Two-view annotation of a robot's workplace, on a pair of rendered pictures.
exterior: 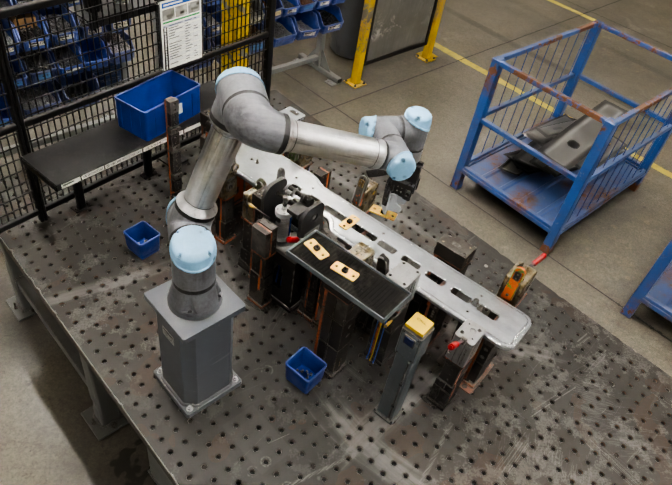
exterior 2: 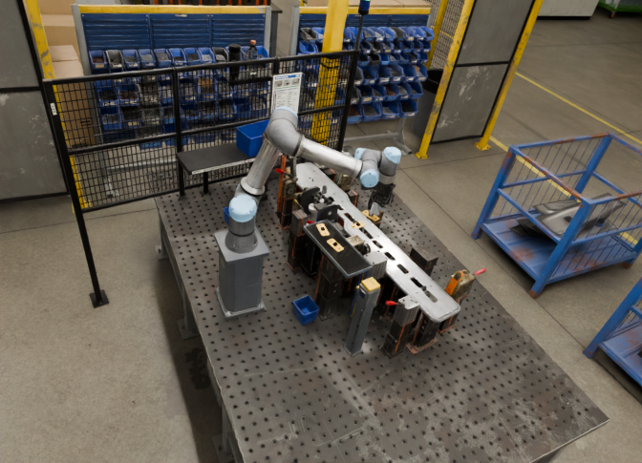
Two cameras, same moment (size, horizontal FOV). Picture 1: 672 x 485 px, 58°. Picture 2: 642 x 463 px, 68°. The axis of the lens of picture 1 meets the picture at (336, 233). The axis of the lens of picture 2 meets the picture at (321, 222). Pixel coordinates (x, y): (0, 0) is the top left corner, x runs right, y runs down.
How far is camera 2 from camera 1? 62 cm
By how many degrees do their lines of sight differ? 15
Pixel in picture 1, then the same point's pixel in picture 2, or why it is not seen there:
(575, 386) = (495, 369)
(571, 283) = (546, 323)
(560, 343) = (494, 341)
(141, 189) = not seen: hidden behind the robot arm
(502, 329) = (437, 308)
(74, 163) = (203, 161)
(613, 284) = (583, 331)
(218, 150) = (266, 152)
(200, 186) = (254, 173)
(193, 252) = (241, 209)
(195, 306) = (238, 243)
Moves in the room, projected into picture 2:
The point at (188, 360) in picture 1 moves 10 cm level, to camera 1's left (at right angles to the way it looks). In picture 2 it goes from (230, 279) to (212, 270)
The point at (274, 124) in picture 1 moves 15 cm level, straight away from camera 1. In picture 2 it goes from (291, 137) to (303, 122)
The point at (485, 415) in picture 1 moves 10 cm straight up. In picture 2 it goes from (419, 369) to (424, 357)
